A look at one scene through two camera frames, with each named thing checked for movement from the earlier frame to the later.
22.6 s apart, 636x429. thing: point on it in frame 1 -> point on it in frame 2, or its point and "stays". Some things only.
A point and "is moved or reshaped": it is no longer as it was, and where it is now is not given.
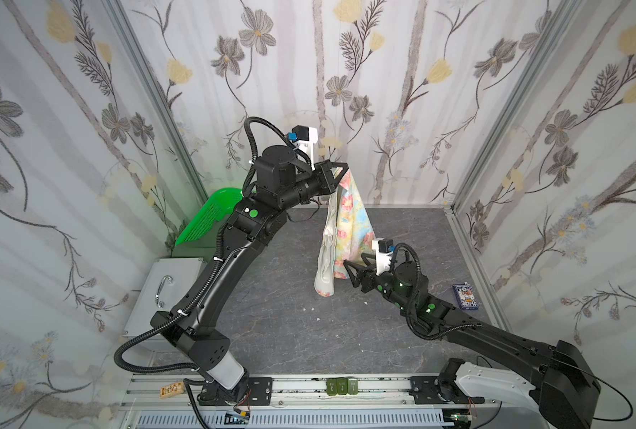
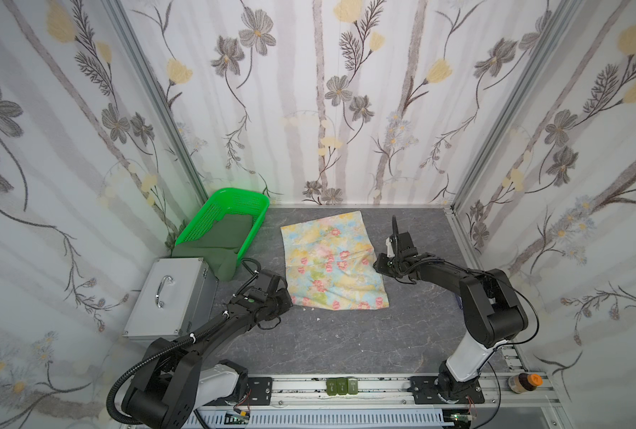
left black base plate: (258, 392) stays
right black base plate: (423, 392) stays
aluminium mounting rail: (180, 391) stays
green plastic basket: (221, 203) stays
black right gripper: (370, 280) -> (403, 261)
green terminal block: (341, 386) stays
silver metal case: (170, 281) stays
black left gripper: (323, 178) -> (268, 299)
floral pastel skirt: (347, 235) is moved or reshaped
